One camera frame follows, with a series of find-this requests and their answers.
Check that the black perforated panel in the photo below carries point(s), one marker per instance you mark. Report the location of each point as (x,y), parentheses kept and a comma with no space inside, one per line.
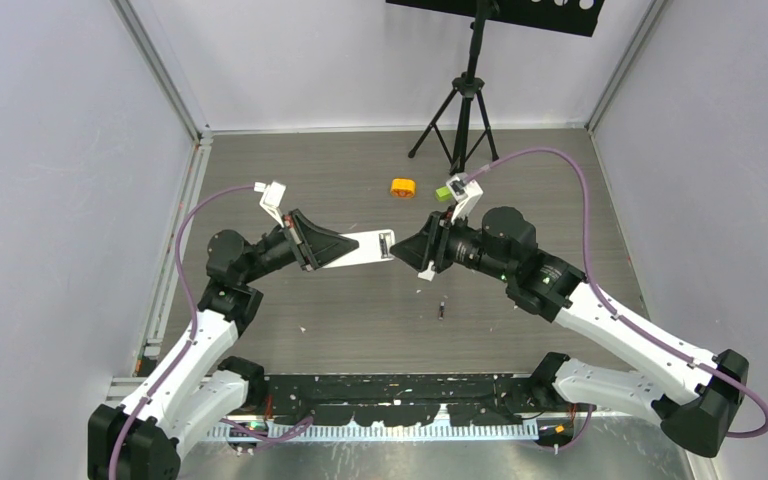
(570,17)

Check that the black tripod stand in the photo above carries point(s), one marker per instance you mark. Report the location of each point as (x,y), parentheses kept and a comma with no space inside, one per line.
(469,87)

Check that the green block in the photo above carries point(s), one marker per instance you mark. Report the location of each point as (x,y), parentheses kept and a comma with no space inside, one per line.
(443,194)

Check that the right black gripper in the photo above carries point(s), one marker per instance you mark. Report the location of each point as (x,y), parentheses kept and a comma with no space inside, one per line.
(419,249)

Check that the white battery cover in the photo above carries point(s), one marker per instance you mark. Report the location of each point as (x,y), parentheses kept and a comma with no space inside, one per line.
(428,273)

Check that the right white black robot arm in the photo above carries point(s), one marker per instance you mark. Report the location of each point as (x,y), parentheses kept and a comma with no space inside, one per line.
(691,393)

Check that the orange yellow plastic object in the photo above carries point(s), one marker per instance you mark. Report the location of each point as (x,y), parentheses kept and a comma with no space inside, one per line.
(403,188)

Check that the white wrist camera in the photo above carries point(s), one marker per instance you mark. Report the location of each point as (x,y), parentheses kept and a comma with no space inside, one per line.
(465,192)
(271,196)

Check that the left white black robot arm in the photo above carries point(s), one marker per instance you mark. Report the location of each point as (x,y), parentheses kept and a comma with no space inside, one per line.
(153,429)

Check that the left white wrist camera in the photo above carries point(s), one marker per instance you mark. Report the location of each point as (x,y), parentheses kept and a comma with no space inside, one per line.
(271,196)

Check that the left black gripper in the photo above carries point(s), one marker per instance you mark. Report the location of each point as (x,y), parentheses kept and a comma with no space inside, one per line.
(318,245)

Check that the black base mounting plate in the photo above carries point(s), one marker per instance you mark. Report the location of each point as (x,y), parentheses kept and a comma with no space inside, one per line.
(402,400)

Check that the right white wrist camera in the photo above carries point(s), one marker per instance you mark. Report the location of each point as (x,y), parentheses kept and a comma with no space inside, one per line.
(465,192)

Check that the aluminium frame rail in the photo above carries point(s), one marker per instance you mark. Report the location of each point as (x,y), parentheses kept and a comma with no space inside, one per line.
(263,429)

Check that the white remote control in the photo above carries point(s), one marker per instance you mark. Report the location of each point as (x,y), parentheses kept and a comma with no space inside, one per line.
(368,250)

